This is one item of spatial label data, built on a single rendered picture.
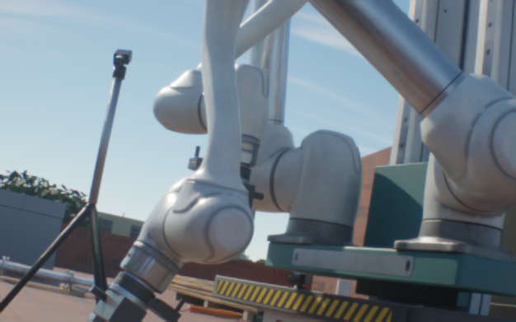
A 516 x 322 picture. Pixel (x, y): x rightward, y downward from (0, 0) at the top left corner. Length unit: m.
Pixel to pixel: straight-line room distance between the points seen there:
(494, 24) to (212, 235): 0.84
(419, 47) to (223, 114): 0.33
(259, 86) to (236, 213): 0.49
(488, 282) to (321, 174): 0.55
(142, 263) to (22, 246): 5.71
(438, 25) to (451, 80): 0.69
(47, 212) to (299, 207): 5.39
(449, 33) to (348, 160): 0.40
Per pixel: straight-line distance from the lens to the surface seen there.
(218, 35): 1.38
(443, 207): 1.37
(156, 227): 1.29
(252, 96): 1.56
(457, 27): 1.85
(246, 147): 1.54
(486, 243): 1.37
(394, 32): 1.21
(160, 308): 1.32
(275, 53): 1.90
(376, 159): 12.00
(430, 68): 1.21
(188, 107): 1.63
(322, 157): 1.74
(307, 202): 1.73
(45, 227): 7.02
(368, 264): 1.50
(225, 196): 1.15
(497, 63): 1.65
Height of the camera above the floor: 0.32
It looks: 9 degrees up
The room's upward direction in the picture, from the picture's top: 10 degrees clockwise
